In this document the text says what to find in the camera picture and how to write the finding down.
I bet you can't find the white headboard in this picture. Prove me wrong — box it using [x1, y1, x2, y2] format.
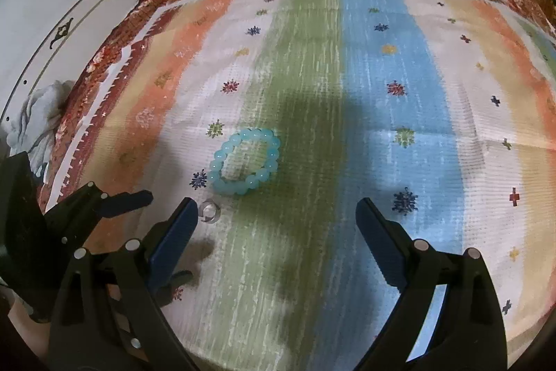
[0, 0, 159, 124]

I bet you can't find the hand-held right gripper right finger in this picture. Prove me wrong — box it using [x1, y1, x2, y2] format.
[354, 197, 509, 371]

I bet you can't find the silver ring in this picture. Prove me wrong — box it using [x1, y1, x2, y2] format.
[198, 200, 220, 224]

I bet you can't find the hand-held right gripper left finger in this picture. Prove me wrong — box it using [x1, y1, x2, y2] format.
[47, 197, 201, 371]

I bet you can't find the striped colourful blanket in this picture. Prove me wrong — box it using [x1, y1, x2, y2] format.
[37, 0, 556, 371]

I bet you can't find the light blue bead bracelet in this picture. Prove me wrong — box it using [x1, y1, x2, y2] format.
[207, 128, 281, 195]

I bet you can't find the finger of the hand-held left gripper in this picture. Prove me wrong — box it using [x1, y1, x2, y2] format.
[43, 182, 154, 254]
[154, 271, 194, 306]

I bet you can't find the grey crumpled cloth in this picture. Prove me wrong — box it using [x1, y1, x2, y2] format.
[6, 80, 76, 180]

